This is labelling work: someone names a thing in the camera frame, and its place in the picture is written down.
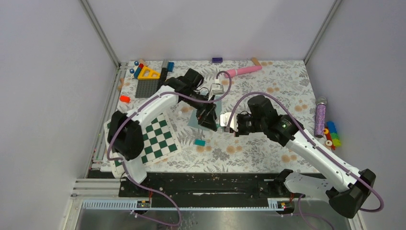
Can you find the yellow triangle toy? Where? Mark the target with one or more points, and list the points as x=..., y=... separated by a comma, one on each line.
x=147, y=73

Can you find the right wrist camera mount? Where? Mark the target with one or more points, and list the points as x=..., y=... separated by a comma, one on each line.
x=228, y=122

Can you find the pink cylinder marker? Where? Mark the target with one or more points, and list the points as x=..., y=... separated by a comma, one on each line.
x=236, y=72

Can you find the small teal block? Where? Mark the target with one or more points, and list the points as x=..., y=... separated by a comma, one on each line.
x=199, y=142

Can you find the wooden block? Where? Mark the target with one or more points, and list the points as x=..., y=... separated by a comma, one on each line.
x=255, y=61

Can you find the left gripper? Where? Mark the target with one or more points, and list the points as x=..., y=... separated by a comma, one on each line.
x=207, y=117

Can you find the purple small brick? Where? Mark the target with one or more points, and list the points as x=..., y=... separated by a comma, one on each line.
x=217, y=59

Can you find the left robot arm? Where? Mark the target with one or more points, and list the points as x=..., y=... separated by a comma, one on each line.
x=126, y=136

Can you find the floral table mat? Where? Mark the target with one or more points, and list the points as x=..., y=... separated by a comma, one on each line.
x=287, y=81

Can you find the purple glitter tube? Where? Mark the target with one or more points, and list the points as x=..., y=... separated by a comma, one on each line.
x=321, y=104

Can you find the grey lego baseplate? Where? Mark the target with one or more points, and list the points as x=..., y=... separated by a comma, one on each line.
x=146, y=88

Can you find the blue lego brick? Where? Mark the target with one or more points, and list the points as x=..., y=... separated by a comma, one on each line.
x=170, y=66

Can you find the green white checkerboard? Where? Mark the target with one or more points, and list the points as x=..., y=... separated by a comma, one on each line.
x=160, y=141

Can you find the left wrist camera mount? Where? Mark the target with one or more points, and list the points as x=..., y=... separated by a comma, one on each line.
x=216, y=88

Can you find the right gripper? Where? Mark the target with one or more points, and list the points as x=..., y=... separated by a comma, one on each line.
x=240, y=132

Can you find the colourful stacked brick toy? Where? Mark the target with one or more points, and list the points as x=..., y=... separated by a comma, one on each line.
x=331, y=134

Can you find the small red block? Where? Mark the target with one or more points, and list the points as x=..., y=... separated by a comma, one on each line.
x=125, y=99

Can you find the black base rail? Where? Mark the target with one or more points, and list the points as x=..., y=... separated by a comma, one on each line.
x=210, y=190

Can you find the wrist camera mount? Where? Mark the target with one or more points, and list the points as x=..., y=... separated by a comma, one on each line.
x=228, y=122
x=216, y=88

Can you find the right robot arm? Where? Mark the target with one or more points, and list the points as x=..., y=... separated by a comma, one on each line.
x=345, y=187

